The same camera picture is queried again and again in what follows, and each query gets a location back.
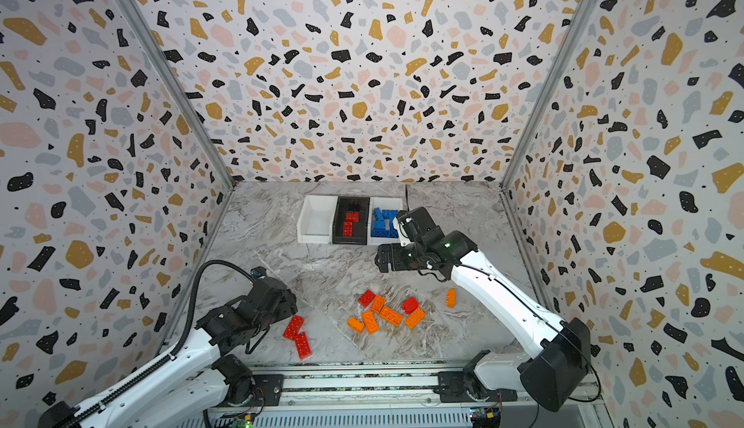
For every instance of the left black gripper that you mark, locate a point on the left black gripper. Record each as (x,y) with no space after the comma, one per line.
(291,304)

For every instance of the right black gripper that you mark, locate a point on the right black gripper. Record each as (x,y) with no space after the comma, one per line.
(392,256)

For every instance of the blue lego brick pair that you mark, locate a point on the blue lego brick pair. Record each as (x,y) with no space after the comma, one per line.
(390,214)

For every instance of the red square lego brick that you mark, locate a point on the red square lego brick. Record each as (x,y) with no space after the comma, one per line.
(367,298)

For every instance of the red lego brick bottom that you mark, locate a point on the red lego brick bottom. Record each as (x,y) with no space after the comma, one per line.
(302,346)

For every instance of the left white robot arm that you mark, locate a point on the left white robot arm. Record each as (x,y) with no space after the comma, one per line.
(196,374)

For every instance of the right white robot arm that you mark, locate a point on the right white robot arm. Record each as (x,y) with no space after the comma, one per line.
(558,351)

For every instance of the right white bin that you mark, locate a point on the right white bin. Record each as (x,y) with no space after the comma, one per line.
(384,203)

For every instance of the white bin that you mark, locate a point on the white bin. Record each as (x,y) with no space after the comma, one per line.
(384,203)
(315,222)

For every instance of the orange long lego brick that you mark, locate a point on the orange long lego brick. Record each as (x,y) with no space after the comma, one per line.
(390,316)

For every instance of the black middle bin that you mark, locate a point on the black middle bin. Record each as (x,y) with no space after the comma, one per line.
(343,206)

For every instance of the small orange lego brick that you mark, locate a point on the small orange lego brick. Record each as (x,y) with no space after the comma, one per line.
(356,324)

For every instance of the left white bin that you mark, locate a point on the left white bin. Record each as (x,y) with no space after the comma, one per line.
(315,222)

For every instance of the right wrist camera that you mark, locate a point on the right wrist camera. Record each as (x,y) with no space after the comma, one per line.
(415,223)

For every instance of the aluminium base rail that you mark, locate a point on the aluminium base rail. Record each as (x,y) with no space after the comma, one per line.
(396,395)

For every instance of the left corner aluminium post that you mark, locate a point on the left corner aluminium post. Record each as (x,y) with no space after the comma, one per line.
(158,60)

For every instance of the corner aluminium post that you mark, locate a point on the corner aluminium post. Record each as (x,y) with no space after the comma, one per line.
(558,68)
(158,60)

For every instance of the right corner aluminium post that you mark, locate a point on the right corner aluminium post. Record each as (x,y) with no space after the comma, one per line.
(558,68)

